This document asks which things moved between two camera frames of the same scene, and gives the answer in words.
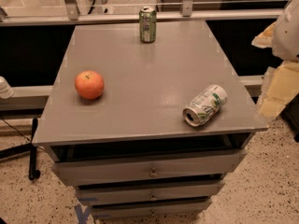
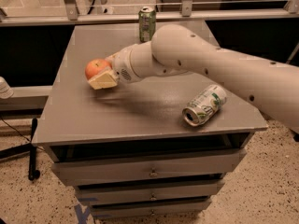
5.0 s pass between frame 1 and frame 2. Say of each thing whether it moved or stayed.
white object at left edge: stayed
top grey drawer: stayed
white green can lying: stayed
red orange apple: moved
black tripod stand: stayed
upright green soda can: stayed
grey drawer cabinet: stayed
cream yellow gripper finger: moved
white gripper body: moved
